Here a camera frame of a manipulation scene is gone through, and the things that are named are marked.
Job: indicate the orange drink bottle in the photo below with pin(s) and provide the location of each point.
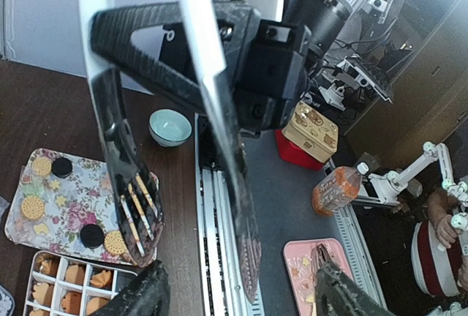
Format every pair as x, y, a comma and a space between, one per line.
339, 188

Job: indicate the tan biscuit at tongs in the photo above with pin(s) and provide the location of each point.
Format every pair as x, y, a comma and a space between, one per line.
42, 166

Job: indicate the man in striped shirt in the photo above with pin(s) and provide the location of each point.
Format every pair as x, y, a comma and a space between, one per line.
439, 250

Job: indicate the floral rectangular tray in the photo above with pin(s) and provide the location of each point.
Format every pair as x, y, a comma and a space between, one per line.
84, 197

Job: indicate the round tan perforated biscuit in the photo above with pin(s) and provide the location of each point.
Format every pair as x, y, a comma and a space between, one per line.
32, 207

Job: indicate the red and cream box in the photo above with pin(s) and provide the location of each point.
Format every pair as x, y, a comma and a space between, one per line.
308, 140

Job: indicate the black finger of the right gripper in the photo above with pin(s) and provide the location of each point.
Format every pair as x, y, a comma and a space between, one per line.
148, 44

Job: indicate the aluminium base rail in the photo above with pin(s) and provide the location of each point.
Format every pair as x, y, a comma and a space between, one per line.
282, 197

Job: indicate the pale green ceramic bowl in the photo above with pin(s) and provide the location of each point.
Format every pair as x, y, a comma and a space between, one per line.
169, 128

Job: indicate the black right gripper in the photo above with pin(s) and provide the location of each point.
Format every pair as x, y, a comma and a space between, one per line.
265, 64

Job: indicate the black sandwich cookie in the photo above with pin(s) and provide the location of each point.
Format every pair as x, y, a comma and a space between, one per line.
61, 167
92, 236

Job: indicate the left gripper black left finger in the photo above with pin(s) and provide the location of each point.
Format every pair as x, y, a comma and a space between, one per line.
147, 294

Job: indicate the tan sandwich biscuit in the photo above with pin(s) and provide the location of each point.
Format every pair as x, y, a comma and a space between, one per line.
114, 243

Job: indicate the grey divided cookie tin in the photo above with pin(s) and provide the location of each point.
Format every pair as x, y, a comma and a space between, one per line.
60, 285

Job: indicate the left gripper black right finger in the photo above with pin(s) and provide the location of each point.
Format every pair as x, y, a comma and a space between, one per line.
337, 294

